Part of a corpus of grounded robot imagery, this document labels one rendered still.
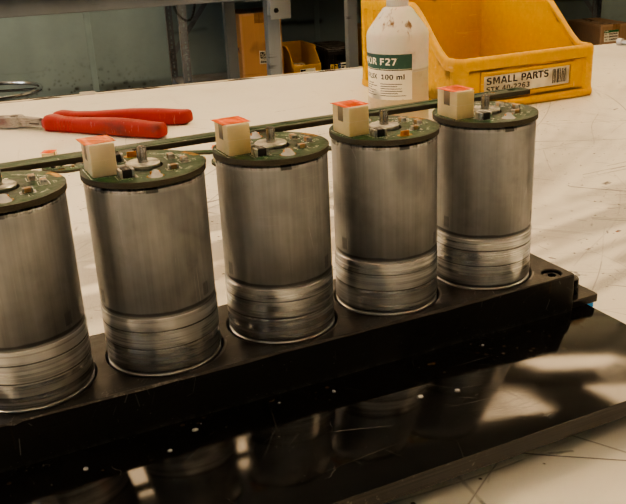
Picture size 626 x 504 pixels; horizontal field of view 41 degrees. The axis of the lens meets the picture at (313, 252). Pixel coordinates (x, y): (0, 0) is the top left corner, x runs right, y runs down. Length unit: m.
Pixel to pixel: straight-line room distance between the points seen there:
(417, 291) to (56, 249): 0.08
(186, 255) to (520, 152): 0.08
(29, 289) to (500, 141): 0.11
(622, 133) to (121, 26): 4.22
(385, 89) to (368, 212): 0.28
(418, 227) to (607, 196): 0.17
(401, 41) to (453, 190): 0.26
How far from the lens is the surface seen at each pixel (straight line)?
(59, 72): 4.61
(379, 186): 0.19
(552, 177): 0.38
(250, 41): 4.28
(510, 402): 0.18
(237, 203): 0.18
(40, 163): 0.19
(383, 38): 0.46
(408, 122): 0.20
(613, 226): 0.32
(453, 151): 0.20
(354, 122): 0.19
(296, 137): 0.19
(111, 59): 4.61
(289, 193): 0.17
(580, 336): 0.21
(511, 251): 0.21
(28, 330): 0.17
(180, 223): 0.17
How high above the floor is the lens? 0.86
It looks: 21 degrees down
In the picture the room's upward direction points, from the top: 3 degrees counter-clockwise
